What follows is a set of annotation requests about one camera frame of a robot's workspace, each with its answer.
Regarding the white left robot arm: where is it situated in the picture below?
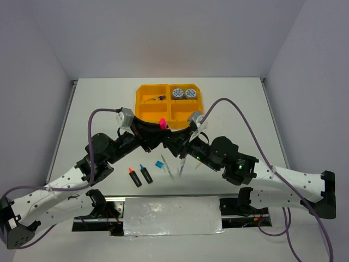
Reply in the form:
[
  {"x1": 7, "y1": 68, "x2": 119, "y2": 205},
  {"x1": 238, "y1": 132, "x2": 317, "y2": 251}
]
[{"x1": 1, "y1": 117, "x2": 172, "y2": 249}]

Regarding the black mounting rail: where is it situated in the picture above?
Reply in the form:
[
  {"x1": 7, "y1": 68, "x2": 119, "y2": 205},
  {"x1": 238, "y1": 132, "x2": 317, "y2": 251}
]
[{"x1": 72, "y1": 196, "x2": 272, "y2": 237}]

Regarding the green clear pen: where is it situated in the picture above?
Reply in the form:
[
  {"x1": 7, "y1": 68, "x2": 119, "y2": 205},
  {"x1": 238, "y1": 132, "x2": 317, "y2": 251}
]
[{"x1": 161, "y1": 154, "x2": 175, "y2": 181}]

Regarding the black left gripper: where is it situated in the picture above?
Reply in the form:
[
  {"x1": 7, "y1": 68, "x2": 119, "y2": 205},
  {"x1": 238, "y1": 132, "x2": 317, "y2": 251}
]
[{"x1": 107, "y1": 116, "x2": 172, "y2": 164}]

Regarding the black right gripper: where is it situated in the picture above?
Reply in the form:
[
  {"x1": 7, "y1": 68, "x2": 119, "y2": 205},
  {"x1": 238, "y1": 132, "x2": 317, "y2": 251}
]
[{"x1": 163, "y1": 126, "x2": 220, "y2": 171}]

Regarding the black highlighter orange tip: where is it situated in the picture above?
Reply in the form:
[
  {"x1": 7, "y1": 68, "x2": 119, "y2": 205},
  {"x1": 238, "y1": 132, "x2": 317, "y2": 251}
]
[{"x1": 129, "y1": 168, "x2": 142, "y2": 188}]

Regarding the black highlighter blue tip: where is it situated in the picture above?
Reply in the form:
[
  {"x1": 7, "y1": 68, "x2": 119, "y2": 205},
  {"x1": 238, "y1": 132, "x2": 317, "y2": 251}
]
[{"x1": 140, "y1": 164, "x2": 153, "y2": 184}]

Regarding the blue clear pen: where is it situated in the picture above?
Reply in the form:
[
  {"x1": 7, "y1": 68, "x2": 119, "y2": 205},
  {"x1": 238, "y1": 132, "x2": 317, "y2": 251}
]
[{"x1": 178, "y1": 158, "x2": 186, "y2": 177}]

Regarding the foil-covered base plate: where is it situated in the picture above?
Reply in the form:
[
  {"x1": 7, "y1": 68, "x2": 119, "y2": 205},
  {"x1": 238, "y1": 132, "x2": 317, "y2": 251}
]
[{"x1": 123, "y1": 196, "x2": 224, "y2": 236}]

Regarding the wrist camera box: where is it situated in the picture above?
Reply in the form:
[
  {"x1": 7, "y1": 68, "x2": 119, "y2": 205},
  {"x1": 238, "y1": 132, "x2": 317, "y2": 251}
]
[
  {"x1": 188, "y1": 111, "x2": 208, "y2": 142},
  {"x1": 116, "y1": 108, "x2": 134, "y2": 129}
]

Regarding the black highlighter pink tip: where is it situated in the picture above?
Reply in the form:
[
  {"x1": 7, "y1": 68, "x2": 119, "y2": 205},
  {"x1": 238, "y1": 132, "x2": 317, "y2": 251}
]
[{"x1": 159, "y1": 118, "x2": 168, "y2": 130}]

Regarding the blue highlighter cap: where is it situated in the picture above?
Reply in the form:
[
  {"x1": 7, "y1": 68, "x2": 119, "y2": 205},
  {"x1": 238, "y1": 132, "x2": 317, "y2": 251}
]
[{"x1": 155, "y1": 161, "x2": 164, "y2": 168}]

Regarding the round blue-white tin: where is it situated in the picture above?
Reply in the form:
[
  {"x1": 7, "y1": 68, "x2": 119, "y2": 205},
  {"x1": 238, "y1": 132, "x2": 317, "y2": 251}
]
[
  {"x1": 171, "y1": 88, "x2": 184, "y2": 100},
  {"x1": 184, "y1": 88, "x2": 197, "y2": 100}
]

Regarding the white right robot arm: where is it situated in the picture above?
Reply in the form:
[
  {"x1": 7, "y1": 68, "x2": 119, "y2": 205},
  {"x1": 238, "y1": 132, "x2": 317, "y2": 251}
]
[{"x1": 163, "y1": 128, "x2": 336, "y2": 219}]

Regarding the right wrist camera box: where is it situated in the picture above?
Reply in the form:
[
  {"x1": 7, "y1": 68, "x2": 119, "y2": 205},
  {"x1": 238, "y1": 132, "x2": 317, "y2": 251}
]
[{"x1": 188, "y1": 111, "x2": 208, "y2": 142}]

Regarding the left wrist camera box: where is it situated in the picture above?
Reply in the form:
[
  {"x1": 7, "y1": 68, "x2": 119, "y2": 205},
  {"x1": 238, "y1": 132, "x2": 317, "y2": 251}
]
[{"x1": 116, "y1": 108, "x2": 134, "y2": 129}]

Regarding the orange four-compartment organizer tray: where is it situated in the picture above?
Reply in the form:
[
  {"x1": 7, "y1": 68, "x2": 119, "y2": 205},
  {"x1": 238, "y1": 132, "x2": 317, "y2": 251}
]
[{"x1": 135, "y1": 84, "x2": 204, "y2": 129}]

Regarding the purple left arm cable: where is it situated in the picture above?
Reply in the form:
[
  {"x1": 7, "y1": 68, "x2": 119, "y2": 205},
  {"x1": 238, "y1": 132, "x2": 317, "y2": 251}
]
[{"x1": 1, "y1": 108, "x2": 122, "y2": 249}]

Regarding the small glue bottle blue cap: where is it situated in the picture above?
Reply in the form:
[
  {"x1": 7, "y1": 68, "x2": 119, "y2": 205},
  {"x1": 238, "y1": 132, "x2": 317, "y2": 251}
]
[{"x1": 146, "y1": 95, "x2": 166, "y2": 102}]

